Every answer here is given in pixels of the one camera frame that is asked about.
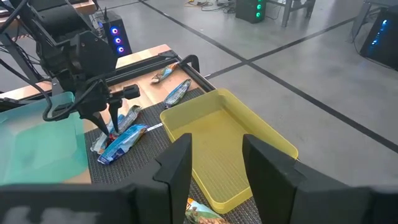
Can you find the green plastic tray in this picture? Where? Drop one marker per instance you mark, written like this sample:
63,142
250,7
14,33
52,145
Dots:
40,149

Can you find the black aluminium table frame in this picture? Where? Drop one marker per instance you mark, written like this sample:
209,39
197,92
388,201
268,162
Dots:
136,70

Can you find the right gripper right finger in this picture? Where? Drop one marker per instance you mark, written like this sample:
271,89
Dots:
273,193

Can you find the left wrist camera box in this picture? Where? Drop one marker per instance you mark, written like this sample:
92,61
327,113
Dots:
96,53

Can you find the PC tower blue lights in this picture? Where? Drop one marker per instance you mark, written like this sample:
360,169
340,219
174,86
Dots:
382,40

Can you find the yellow plastic tray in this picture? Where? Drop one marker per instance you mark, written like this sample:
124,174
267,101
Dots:
217,149

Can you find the orange blue white granola bar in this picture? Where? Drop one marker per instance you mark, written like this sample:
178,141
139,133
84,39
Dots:
164,73

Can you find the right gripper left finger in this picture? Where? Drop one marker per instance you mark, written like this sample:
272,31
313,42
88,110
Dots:
174,186

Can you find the light blue white granola bar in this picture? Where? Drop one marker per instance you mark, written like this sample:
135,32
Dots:
177,93

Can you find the black frame bracket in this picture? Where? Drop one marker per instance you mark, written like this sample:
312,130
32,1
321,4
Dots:
197,65

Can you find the PC tower purple fans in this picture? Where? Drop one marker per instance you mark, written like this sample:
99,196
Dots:
124,34

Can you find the orange brown granola bar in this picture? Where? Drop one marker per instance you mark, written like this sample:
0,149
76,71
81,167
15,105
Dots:
202,214

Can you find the small white strip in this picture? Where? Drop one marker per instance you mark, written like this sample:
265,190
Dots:
154,127

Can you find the black mesh mat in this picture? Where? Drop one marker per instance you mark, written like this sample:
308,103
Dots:
149,149

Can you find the PC tower green lights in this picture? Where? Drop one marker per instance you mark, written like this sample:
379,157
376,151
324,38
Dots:
248,11

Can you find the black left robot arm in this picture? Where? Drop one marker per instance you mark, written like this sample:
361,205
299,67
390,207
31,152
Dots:
62,18

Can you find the grey metal desk legs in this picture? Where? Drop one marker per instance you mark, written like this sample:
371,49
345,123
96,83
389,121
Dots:
286,15

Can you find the grey desk side panel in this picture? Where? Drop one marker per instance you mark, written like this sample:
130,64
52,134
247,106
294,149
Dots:
362,18

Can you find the black rig post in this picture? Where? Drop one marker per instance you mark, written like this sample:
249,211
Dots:
18,59

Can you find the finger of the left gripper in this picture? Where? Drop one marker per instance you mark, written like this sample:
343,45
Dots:
115,115
98,119

